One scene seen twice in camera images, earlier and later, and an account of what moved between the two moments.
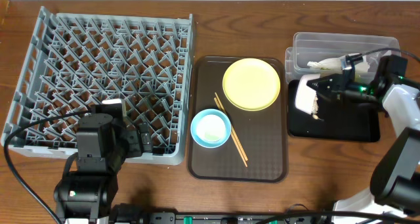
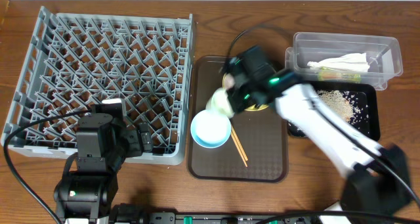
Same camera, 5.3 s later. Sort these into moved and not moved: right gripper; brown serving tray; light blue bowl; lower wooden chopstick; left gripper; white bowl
Moved: right gripper; white bowl
Not moved: lower wooden chopstick; brown serving tray; left gripper; light blue bowl
